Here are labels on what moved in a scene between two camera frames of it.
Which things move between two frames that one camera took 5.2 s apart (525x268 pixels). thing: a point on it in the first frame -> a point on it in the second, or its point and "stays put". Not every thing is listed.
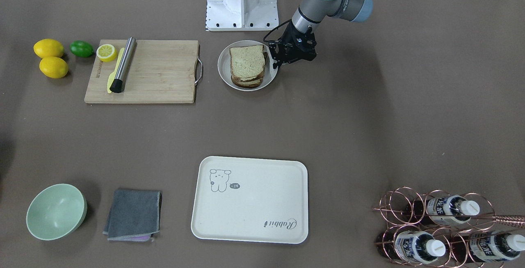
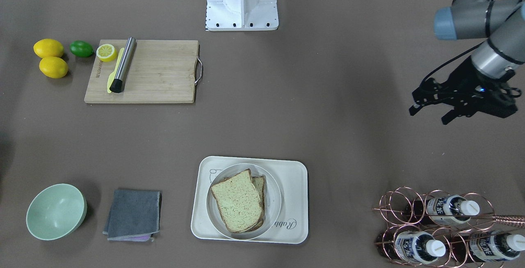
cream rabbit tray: (251, 200) stays put
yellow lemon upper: (48, 48) stays put
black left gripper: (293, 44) -> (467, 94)
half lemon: (106, 52) stays put
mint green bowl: (56, 211) stays put
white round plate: (224, 68) -> (272, 202)
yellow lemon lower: (53, 67) stays put
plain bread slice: (247, 61) -> (238, 202)
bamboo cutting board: (161, 71) stays put
